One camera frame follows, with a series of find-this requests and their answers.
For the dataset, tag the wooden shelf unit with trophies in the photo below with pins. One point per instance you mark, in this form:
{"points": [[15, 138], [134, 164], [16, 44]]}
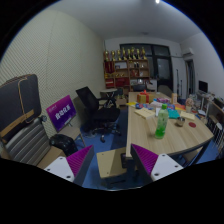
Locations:
{"points": [[128, 71]]}

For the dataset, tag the pink flower bouquet in vase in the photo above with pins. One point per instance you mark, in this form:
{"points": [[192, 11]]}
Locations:
{"points": [[189, 102]]}

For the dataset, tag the purple sign board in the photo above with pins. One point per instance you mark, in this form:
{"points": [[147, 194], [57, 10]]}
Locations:
{"points": [[61, 112]]}

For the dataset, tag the dark glass door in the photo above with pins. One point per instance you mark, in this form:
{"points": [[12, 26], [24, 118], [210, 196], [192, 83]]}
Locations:
{"points": [[163, 66]]}

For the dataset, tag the grey striped chair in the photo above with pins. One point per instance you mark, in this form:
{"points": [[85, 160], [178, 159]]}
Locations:
{"points": [[26, 143]]}

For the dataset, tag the tall brown carton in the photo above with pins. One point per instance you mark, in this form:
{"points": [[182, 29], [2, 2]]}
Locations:
{"points": [[174, 98]]}

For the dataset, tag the low wooden stool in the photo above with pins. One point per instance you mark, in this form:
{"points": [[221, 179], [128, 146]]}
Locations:
{"points": [[110, 161]]}

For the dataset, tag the black office chair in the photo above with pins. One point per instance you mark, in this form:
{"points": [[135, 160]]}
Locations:
{"points": [[100, 115]]}

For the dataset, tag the white wall air conditioner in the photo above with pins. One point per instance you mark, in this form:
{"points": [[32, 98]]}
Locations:
{"points": [[188, 52]]}

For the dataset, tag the black bag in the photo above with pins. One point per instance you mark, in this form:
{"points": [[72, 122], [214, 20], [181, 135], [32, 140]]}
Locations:
{"points": [[63, 144]]}

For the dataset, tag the large cream notebook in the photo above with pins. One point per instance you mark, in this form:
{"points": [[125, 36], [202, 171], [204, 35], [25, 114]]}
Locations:
{"points": [[187, 115]]}

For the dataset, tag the small cream notebook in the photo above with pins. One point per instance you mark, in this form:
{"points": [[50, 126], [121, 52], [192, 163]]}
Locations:
{"points": [[144, 113]]}

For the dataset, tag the yellow gift box red ribbon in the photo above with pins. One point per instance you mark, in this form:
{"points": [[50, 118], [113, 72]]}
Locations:
{"points": [[144, 97]]}

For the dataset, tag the black computer monitor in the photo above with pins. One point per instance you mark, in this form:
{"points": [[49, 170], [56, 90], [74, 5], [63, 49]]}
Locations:
{"points": [[203, 86]]}

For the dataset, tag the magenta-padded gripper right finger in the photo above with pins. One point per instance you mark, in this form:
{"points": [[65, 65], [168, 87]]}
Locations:
{"points": [[146, 158]]}

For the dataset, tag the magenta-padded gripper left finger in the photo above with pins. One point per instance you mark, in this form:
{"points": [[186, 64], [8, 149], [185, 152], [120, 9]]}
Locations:
{"points": [[77, 159]]}

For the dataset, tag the green tea bottle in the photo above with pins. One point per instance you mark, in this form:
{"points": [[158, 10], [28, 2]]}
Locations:
{"points": [[161, 123]]}

